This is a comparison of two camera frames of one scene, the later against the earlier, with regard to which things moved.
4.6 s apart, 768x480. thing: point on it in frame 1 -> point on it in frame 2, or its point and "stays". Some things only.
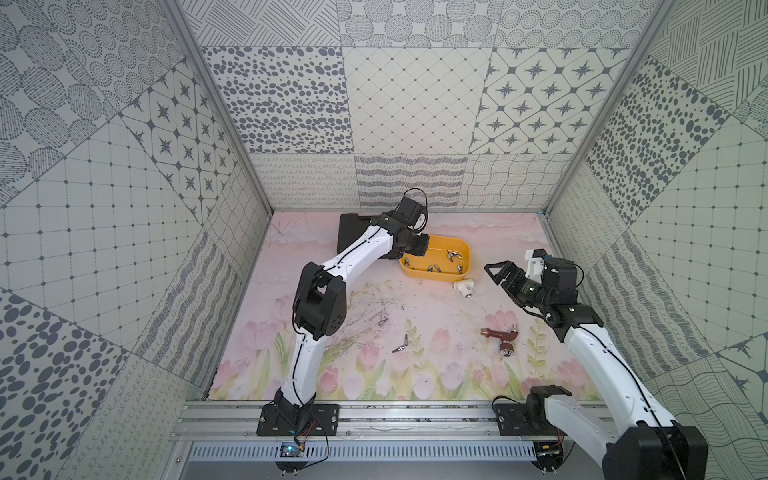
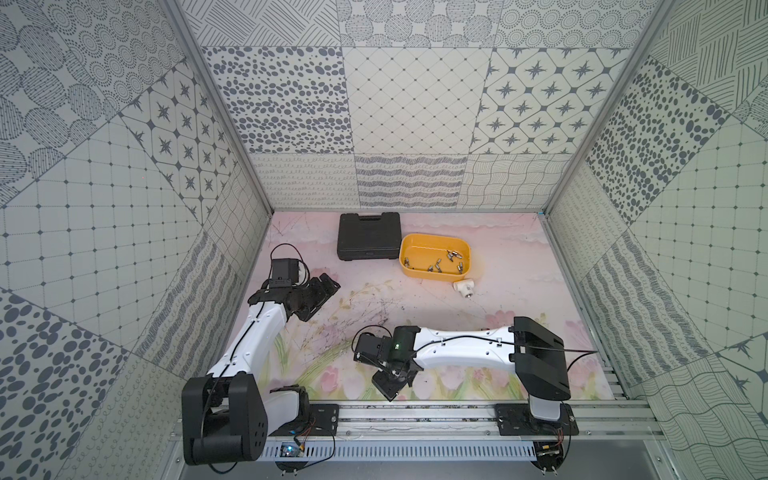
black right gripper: (505, 284) -> (386, 390)
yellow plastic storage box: (448, 258) stays
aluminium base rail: (235, 421) stays
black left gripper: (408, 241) -> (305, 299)
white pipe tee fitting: (465, 287) stays
